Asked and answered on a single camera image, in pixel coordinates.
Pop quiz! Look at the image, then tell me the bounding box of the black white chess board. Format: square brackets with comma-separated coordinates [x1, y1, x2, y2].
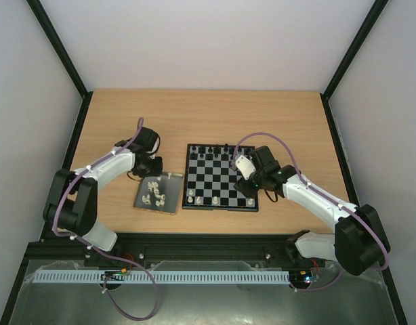
[182, 144, 259, 212]

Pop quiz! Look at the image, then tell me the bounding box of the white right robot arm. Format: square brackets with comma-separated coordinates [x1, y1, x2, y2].
[231, 146, 390, 276]

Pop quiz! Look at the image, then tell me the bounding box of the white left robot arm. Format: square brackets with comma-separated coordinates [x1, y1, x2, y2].
[43, 127, 163, 252]

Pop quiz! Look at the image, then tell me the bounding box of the dark cork-edged tray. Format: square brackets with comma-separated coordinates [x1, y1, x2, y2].
[133, 172, 184, 215]

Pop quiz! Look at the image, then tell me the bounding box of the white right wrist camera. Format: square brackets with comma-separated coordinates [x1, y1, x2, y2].
[234, 155, 256, 180]

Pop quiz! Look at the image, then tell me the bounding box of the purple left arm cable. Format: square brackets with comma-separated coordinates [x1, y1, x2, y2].
[51, 116, 159, 320]

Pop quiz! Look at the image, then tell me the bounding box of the light blue cable duct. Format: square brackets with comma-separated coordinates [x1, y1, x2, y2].
[33, 269, 290, 284]

